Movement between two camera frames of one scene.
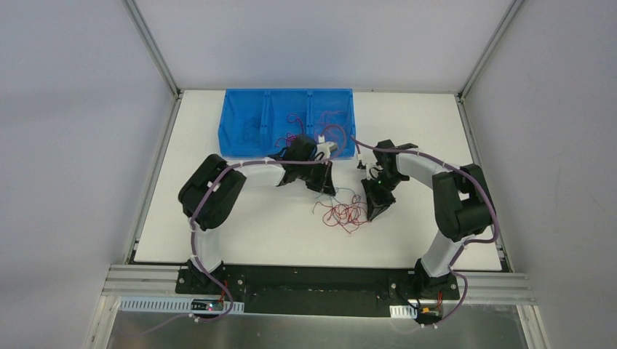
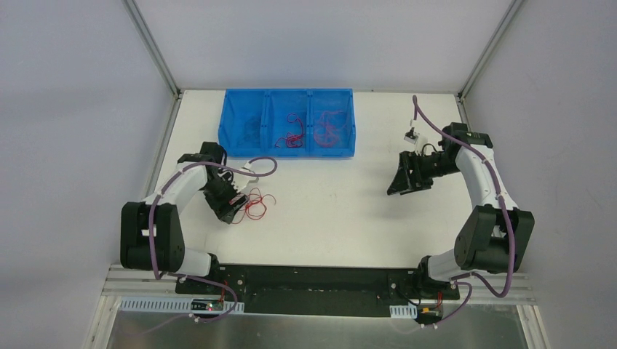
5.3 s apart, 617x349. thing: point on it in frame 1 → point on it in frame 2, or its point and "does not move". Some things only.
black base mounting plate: x=316 y=290 does not move
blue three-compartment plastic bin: x=255 y=122 does not move
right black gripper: x=378 y=191 → x=417 y=171
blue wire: x=251 y=132 does not move
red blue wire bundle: x=346 y=209 → x=255 y=208
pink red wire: x=338 y=126 → x=327 y=135
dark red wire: x=290 y=137 does not move
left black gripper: x=317 y=174 → x=224 y=198
